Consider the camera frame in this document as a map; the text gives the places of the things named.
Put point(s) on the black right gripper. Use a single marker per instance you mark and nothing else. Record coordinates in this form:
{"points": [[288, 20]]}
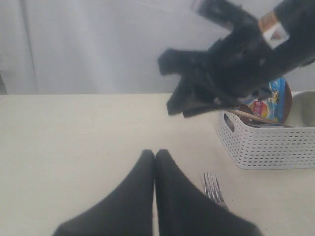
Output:
{"points": [[229, 71]]}

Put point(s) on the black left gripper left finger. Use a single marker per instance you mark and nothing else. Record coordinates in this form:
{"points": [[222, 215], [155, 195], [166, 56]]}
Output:
{"points": [[126, 211]]}

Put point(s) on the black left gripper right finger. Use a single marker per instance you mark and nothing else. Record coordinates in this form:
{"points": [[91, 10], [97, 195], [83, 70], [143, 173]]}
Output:
{"points": [[183, 210]]}

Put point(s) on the silver fork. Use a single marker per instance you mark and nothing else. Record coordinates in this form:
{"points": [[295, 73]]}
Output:
{"points": [[212, 189]]}

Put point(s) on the wooden chopstick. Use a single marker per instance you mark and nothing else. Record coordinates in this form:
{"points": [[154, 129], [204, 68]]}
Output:
{"points": [[256, 118]]}

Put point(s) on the blue chips snack bag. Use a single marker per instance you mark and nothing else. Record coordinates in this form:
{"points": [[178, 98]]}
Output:
{"points": [[271, 108]]}

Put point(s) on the white ceramic bowl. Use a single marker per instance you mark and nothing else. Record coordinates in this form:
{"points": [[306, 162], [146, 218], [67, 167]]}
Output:
{"points": [[302, 112]]}

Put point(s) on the brown wooden plate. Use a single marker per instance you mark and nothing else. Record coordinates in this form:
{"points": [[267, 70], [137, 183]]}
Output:
{"points": [[288, 98]]}

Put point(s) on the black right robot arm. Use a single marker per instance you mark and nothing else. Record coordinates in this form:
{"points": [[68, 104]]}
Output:
{"points": [[291, 39]]}

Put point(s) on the white perforated plastic basket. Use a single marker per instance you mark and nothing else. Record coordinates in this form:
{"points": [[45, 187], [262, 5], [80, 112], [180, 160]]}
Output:
{"points": [[266, 148]]}

